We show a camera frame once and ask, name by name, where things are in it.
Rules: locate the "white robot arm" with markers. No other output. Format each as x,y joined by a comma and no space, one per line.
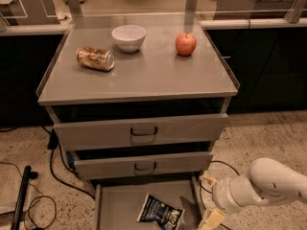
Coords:
267,183

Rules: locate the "grey drawer cabinet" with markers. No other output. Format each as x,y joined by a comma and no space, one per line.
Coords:
153,82

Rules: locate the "top grey drawer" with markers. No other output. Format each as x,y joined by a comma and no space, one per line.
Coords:
140,132

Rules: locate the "grey background cabinet left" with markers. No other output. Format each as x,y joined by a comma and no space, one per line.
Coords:
28,12

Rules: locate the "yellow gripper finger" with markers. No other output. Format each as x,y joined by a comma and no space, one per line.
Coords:
211,219
209,180

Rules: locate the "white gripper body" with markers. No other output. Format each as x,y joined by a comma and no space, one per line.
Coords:
221,194

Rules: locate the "middle grey drawer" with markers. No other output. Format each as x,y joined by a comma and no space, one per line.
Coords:
144,165

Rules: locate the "grey drawer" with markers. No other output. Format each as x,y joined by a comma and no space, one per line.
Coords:
140,132
144,165
118,207

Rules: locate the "blue chip bag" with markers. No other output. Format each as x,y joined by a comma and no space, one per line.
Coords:
165,216

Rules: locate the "gold soda can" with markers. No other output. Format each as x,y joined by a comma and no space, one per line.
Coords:
95,58

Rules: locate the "red apple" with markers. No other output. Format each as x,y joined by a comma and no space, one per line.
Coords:
185,44

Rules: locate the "white ceramic bowl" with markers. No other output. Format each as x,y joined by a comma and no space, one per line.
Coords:
129,38

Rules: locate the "grey background desk right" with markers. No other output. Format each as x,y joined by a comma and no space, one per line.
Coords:
253,9

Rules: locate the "black floor stand bar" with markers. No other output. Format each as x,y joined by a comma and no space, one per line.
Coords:
27,175

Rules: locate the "bottom grey drawer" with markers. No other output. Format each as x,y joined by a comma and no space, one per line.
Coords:
118,207

